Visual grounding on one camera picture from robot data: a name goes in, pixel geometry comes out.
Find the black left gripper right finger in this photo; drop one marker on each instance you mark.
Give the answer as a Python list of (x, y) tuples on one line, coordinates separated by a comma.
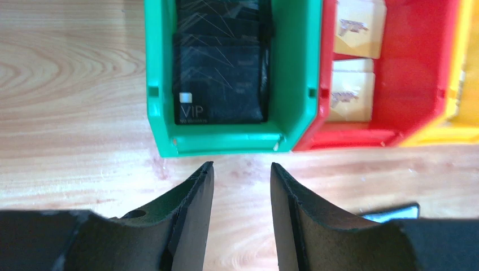
[(311, 233)]

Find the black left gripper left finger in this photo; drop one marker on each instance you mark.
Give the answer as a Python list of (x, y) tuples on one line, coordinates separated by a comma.
[(168, 233)]

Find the black card holder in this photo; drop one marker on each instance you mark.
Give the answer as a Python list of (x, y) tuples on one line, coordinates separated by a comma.
[(405, 211)]

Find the black credit cards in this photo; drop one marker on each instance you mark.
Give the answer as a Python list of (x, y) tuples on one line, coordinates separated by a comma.
[(231, 19)]

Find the black VIP credit card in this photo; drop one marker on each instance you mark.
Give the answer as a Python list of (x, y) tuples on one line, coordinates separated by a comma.
[(217, 80)]

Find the green plastic bin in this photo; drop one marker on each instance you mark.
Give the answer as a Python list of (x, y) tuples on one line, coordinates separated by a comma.
[(293, 78)]

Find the yellow plastic bin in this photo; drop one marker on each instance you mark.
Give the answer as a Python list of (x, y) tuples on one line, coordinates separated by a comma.
[(459, 122)]

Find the red plastic bin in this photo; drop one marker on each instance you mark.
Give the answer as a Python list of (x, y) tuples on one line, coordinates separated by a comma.
[(412, 76)]

